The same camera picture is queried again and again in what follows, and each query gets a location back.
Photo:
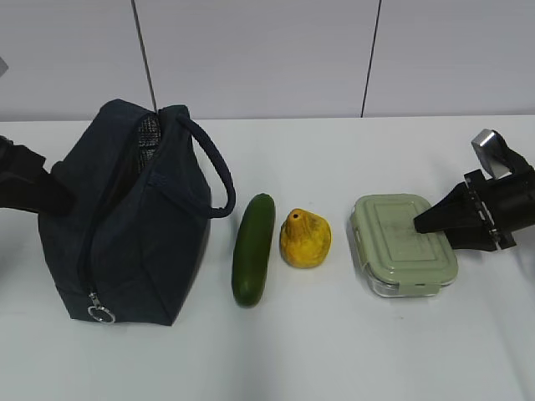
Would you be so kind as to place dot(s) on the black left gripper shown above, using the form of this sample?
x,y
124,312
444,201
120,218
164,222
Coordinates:
x,y
26,186

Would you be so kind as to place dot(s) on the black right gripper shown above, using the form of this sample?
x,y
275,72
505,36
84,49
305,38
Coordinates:
x,y
500,206

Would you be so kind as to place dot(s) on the glass container green lid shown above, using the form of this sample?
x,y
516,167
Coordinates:
x,y
396,260

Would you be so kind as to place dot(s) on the dark blue lunch bag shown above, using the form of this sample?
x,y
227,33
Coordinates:
x,y
146,186

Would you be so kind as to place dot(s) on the yellow pear-shaped fruit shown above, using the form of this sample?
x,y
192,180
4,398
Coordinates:
x,y
305,239

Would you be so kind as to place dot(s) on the green cucumber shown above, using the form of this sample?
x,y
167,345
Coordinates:
x,y
252,250

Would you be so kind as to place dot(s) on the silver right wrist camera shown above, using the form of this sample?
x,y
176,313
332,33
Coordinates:
x,y
493,153

